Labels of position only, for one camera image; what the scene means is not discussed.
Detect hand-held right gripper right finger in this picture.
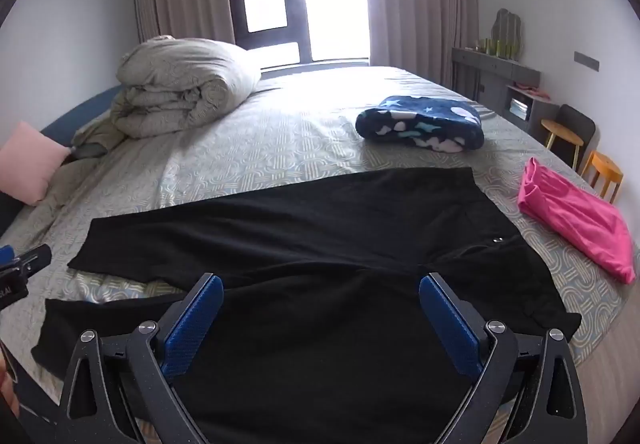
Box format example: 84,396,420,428
419,272,588,444

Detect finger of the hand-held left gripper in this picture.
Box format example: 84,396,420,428
0,244,53,280

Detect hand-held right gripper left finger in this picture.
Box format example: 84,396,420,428
50,272,224,444

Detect black pants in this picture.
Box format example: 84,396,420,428
31,166,583,444

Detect person's left hand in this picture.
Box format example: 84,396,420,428
0,358,21,417

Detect pink pillow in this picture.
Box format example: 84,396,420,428
0,120,72,206

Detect olive cloth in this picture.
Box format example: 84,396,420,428
72,119,128,160

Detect pink garment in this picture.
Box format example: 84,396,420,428
517,156,636,286

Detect folded blue star blanket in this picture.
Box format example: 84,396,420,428
355,95,486,153

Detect bed with patterned grey sheet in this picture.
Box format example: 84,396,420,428
0,64,640,444

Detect orange wooden stool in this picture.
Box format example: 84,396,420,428
580,150,624,205

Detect round wooden stool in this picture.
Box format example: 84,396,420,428
541,119,585,171

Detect stack of books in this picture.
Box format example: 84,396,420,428
509,98,532,123

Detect folded beige duvet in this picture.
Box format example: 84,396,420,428
110,36,263,140

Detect black chair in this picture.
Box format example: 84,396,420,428
555,104,597,170

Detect pink cloth on shelf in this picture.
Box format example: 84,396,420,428
515,83,551,101

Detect grey console table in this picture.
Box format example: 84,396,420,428
451,46,561,140

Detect wavy standing mirror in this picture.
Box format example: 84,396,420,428
490,8,523,60

